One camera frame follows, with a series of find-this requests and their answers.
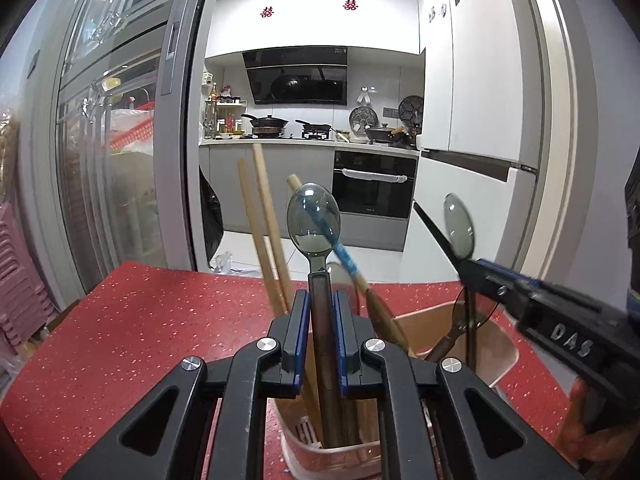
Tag round black trivet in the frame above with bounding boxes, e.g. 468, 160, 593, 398
398, 95, 426, 124

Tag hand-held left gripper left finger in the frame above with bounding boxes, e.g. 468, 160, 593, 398
62, 289, 311, 480

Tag plain wooden chopstick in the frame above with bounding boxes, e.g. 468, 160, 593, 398
236, 158, 288, 318
251, 143, 296, 311

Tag red plastic basket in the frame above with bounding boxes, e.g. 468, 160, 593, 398
106, 119, 155, 152

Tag black wok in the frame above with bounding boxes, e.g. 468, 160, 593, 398
241, 113, 291, 136

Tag spice rack with bottles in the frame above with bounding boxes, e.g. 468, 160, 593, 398
202, 82, 249, 139

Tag stack of pink plastic stools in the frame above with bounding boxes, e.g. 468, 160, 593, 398
0, 202, 57, 361

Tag dark cooking pot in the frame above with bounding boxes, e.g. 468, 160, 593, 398
364, 122, 403, 143

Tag grey kitchen counter cabinet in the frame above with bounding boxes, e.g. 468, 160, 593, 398
199, 137, 421, 253

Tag black range hood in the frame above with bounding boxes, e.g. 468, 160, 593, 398
242, 46, 349, 107

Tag black built-in oven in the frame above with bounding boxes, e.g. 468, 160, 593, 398
331, 150, 419, 220

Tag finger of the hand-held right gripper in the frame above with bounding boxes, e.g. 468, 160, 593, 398
412, 201, 519, 312
474, 257, 551, 290

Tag white refrigerator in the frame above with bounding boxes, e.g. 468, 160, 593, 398
400, 0, 543, 286

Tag blue patterned wooden chopstick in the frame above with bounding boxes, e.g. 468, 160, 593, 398
286, 174, 417, 359

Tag person's right hand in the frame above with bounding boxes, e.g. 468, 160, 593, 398
557, 378, 640, 471

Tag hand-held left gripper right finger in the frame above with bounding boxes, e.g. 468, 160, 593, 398
334, 289, 583, 480

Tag glass sliding door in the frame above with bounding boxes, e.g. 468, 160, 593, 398
55, 0, 203, 296

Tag black plastic bag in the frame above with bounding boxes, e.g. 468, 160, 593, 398
199, 166, 223, 261

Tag round silver steamer rack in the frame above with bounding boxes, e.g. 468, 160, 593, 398
348, 105, 379, 134

